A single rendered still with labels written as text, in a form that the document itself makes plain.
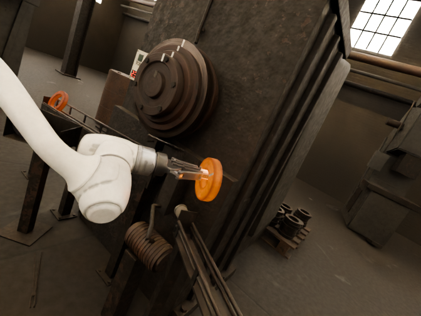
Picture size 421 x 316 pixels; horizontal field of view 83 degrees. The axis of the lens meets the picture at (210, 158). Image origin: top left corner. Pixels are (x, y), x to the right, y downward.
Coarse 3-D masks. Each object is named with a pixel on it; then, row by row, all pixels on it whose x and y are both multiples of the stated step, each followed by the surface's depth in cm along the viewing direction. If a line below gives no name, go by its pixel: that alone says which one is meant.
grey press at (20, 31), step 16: (0, 0) 258; (16, 0) 269; (32, 0) 259; (0, 16) 264; (16, 16) 274; (32, 16) 289; (0, 32) 270; (16, 32) 280; (0, 48) 277; (16, 48) 290; (16, 64) 297
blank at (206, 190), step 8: (208, 160) 84; (216, 160) 82; (208, 168) 82; (216, 168) 78; (216, 176) 77; (200, 184) 85; (208, 184) 79; (216, 184) 77; (200, 192) 83; (208, 192) 78; (216, 192) 78; (200, 200) 82; (208, 200) 81
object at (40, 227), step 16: (48, 112) 134; (64, 128) 136; (80, 128) 135; (32, 176) 131; (32, 192) 133; (32, 208) 136; (16, 224) 144; (32, 224) 142; (16, 240) 134; (32, 240) 138
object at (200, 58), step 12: (156, 48) 118; (192, 48) 106; (204, 60) 103; (204, 72) 102; (204, 84) 102; (204, 96) 102; (204, 108) 107; (192, 120) 106; (156, 132) 118; (168, 132) 113; (180, 132) 109
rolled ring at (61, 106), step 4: (56, 92) 184; (60, 92) 182; (64, 92) 180; (52, 96) 185; (56, 96) 184; (60, 96) 185; (64, 96) 178; (52, 100) 184; (64, 100) 177; (48, 104) 183; (52, 104) 184; (60, 104) 176; (64, 104) 178; (56, 108) 176; (60, 108) 177
